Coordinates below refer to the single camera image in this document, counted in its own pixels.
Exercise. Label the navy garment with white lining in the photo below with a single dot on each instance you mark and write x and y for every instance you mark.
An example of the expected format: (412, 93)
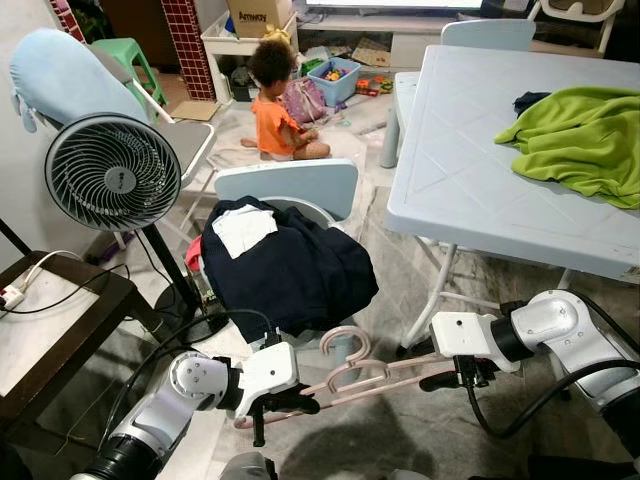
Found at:
(300, 270)

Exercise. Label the lime green printed shirt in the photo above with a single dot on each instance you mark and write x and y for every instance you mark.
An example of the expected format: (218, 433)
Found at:
(580, 140)

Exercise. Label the grey robot left leg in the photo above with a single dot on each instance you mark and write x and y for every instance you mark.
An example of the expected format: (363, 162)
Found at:
(247, 468)

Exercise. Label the grey robot leg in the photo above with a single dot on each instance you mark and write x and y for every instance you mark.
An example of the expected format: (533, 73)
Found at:
(247, 468)
(410, 475)

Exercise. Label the grey robot right leg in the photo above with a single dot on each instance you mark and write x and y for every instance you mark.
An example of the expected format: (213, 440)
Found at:
(410, 475)

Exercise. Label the red cloth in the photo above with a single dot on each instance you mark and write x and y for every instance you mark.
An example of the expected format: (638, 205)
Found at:
(194, 255)

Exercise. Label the light blue plastic folding table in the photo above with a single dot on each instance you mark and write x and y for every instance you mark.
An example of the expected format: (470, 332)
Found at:
(470, 160)

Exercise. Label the dark brown wooden table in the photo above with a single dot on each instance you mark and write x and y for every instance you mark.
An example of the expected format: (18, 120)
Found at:
(100, 272)

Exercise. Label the grey seat white folding chair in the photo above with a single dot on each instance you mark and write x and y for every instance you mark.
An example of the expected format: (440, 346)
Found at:
(190, 140)

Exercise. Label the plain navy crumpled garment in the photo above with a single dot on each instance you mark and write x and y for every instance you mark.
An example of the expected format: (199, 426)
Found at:
(530, 100)

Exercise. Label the white power strip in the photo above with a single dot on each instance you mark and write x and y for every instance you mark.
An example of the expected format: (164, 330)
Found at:
(12, 296)

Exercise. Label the black round standing fan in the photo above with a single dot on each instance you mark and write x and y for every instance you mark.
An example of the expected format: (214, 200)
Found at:
(112, 172)

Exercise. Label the purple child backpack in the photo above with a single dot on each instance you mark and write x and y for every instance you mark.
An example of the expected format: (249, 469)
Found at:
(305, 100)

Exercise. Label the blue toy bin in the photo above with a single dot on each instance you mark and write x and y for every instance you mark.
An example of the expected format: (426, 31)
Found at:
(335, 80)

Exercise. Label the white television cabinet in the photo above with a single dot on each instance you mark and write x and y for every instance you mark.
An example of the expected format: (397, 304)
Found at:
(420, 22)

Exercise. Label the small white shelf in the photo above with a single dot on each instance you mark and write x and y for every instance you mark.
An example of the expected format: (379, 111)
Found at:
(215, 45)

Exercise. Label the red mosaic tile pillar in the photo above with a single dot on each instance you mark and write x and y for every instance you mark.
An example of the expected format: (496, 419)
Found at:
(188, 50)

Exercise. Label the white plastic seat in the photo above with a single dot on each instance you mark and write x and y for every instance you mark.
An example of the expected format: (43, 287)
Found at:
(580, 20)

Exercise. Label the yellow plush toy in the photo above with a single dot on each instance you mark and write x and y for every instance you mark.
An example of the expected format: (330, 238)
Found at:
(280, 35)

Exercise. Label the television screen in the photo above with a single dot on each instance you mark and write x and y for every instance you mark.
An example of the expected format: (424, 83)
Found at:
(400, 3)

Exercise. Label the green plastic stool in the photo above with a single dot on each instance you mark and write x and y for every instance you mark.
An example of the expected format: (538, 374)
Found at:
(125, 50)

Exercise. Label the light blue plush cushion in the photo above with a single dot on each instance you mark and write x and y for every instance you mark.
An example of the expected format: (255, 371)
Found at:
(70, 75)

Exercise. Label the brown cardboard box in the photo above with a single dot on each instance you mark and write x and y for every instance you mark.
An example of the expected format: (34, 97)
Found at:
(260, 18)

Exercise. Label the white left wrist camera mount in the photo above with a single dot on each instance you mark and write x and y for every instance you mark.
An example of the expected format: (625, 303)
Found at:
(268, 375)

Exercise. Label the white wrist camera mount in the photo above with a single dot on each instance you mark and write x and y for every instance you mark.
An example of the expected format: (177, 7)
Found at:
(268, 375)
(465, 335)

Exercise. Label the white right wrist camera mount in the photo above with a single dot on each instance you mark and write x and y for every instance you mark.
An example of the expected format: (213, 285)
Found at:
(465, 335)

